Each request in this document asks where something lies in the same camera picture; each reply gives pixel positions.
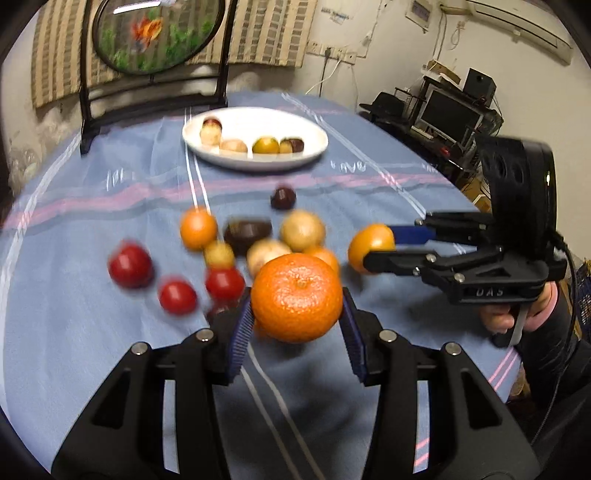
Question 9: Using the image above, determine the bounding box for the person's right hand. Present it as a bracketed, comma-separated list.
[479, 281, 559, 336]

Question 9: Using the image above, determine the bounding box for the white air conditioner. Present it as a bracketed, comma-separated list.
[438, 0, 573, 65]

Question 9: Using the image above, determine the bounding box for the white power cable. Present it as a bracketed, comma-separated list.
[305, 55, 342, 95]

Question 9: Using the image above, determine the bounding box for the small orange citrus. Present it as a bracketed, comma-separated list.
[347, 223, 397, 276]
[180, 208, 219, 252]
[302, 246, 341, 278]

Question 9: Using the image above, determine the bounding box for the computer monitor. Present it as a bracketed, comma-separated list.
[413, 88, 485, 141]

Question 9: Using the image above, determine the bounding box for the white oval plate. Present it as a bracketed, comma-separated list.
[181, 106, 329, 172]

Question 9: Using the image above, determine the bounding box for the black speaker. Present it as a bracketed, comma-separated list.
[463, 68, 497, 97]

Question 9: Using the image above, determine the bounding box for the blue striped tablecloth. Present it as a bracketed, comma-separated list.
[0, 90, 527, 480]

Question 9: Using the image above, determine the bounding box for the small pale yellow fruit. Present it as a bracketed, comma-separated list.
[203, 241, 236, 271]

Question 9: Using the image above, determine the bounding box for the red tomato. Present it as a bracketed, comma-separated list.
[204, 266, 247, 302]
[107, 242, 154, 290]
[158, 278, 199, 317]

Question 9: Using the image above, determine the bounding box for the small wall picture frame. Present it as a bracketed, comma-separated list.
[406, 0, 432, 31]

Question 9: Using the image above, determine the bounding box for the wall socket strip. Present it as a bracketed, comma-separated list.
[307, 41, 358, 65]

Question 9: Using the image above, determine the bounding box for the cardboard box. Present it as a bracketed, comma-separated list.
[462, 175, 492, 210]

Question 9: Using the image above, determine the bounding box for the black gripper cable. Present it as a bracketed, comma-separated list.
[531, 231, 583, 444]

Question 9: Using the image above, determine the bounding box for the yellow spotted fruit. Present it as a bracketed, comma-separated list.
[200, 117, 223, 147]

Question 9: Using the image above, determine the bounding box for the person's right forearm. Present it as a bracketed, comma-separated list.
[517, 295, 591, 462]

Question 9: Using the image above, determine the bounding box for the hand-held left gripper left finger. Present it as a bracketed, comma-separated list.
[51, 294, 256, 480]

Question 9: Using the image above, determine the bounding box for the dark brown oblong fruit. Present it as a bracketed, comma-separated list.
[223, 218, 273, 257]

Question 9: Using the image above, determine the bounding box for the tan round fruit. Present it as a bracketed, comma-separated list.
[280, 210, 327, 252]

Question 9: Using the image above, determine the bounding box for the clear plastic bag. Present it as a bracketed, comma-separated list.
[7, 134, 42, 185]

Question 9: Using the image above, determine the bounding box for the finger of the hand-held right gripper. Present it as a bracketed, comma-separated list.
[390, 211, 494, 253]
[363, 249, 468, 283]

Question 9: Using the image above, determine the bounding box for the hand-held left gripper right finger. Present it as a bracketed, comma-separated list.
[340, 287, 541, 480]

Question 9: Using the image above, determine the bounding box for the black hat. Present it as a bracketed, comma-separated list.
[359, 91, 407, 121]

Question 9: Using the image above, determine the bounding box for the dark purple plum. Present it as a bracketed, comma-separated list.
[270, 185, 297, 212]

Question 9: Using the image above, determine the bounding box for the round goldfish screen black stand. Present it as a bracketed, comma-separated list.
[78, 0, 238, 155]

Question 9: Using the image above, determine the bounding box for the beige striped curtain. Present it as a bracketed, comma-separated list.
[30, 0, 319, 109]

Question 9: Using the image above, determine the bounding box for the black desk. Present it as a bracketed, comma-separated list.
[360, 76, 504, 185]

